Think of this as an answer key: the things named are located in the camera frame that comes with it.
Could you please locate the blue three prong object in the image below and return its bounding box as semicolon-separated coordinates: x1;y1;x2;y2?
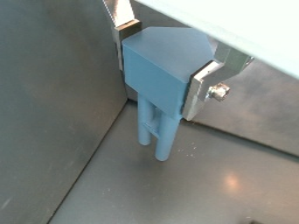
121;27;212;161

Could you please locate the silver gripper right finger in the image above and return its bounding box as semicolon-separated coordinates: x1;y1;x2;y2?
181;43;253;121

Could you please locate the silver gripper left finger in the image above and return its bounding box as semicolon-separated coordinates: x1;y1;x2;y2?
102;0;141;69

